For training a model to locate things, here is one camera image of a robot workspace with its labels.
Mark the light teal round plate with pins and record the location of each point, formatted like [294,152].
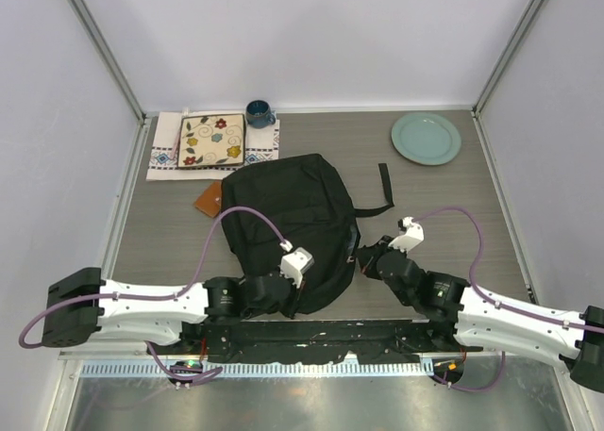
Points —
[426,138]

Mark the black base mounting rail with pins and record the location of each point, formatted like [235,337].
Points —
[312,342]

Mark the floral square ceramic plate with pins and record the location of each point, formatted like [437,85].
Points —
[211,141]

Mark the black student backpack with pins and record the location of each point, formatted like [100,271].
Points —
[303,200]

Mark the white patterned cloth mat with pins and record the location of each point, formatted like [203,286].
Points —
[260,145]

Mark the dark blue ceramic cup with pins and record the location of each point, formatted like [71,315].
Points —
[258,114]

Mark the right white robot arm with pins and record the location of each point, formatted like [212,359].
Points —
[475,317]

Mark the brown leather wallet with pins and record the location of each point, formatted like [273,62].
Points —
[209,202]

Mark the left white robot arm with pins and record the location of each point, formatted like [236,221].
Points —
[87,307]

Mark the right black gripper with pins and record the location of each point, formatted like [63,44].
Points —
[368,256]

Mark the white slotted cable duct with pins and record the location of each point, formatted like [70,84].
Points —
[350,367]

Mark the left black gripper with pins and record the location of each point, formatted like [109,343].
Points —
[292,289]

